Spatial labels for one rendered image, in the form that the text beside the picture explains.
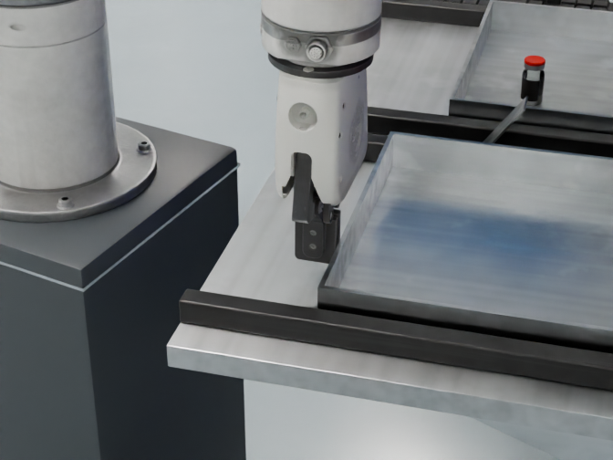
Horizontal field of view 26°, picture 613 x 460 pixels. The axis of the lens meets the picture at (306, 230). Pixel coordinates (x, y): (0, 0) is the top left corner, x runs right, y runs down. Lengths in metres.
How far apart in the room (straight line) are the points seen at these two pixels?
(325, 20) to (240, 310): 0.23
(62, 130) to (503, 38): 0.53
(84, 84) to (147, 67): 2.40
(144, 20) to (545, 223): 2.82
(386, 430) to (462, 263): 1.23
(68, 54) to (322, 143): 0.31
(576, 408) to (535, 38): 0.64
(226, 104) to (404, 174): 2.17
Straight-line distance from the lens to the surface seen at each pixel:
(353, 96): 0.94
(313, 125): 0.93
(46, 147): 1.18
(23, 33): 1.14
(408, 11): 1.52
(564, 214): 1.15
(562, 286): 1.05
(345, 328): 0.96
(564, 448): 1.06
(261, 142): 3.15
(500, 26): 1.50
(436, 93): 1.35
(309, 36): 0.91
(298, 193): 0.95
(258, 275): 1.05
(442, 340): 0.95
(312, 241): 1.01
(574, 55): 1.45
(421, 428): 2.28
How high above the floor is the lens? 1.46
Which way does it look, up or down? 31 degrees down
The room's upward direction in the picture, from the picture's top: straight up
